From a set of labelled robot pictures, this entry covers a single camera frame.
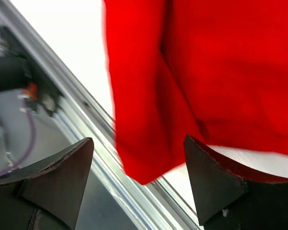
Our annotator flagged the aluminium mounting rail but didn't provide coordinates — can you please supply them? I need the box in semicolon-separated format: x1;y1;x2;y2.
0;0;199;230

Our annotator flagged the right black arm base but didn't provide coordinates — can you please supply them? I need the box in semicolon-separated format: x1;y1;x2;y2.
0;25;62;116

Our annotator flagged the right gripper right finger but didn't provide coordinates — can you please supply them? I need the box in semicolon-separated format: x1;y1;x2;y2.
184;136;288;230

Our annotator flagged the red t-shirt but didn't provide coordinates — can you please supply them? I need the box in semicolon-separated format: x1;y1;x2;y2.
105;0;288;184

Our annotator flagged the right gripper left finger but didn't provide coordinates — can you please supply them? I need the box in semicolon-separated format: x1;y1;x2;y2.
0;138;94;230

